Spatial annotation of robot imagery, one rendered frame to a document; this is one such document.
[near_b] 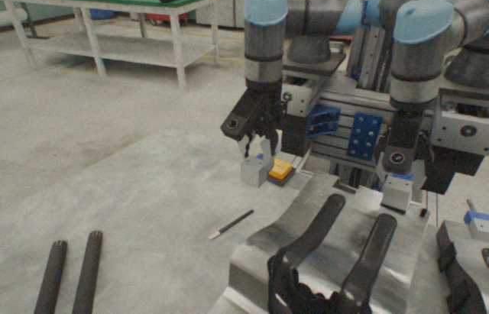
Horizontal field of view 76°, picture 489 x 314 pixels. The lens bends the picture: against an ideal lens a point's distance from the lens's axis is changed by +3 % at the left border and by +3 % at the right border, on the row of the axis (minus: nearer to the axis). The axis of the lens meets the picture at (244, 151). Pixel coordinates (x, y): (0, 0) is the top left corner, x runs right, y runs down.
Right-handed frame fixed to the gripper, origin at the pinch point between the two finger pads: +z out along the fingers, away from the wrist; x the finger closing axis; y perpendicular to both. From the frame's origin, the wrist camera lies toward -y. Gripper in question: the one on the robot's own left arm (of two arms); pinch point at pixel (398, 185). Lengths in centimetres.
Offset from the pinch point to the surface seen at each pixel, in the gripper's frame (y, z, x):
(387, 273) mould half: -18.9, 3.8, -3.0
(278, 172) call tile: 0.5, 6.7, 30.8
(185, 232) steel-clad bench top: -28.7, 5.1, 39.6
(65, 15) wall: 297, 25, 729
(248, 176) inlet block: -14.0, -4.2, 28.8
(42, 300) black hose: -56, -5, 44
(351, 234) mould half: -14.0, 3.5, 5.1
